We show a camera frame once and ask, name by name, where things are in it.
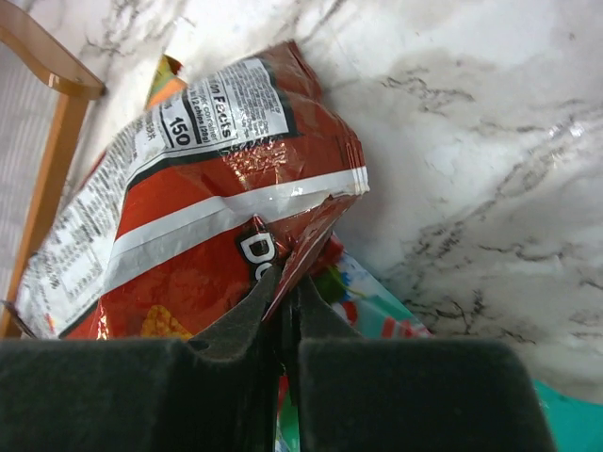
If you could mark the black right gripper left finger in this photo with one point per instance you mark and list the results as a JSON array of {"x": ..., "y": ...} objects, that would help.
[{"x": 214, "y": 392}]

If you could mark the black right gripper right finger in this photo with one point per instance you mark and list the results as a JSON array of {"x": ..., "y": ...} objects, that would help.
[{"x": 359, "y": 394}]

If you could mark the teal snack bag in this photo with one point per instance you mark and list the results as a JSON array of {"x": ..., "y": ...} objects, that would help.
[{"x": 354, "y": 294}]

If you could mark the red Doritos chip bag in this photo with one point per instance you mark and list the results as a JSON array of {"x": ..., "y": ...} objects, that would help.
[{"x": 236, "y": 173}]

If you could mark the red fruit candy snack bag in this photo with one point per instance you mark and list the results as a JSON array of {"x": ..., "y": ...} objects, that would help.
[{"x": 166, "y": 81}]

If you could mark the orange wooden shelf rack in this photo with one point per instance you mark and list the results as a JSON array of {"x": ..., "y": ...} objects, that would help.
[{"x": 45, "y": 95}]

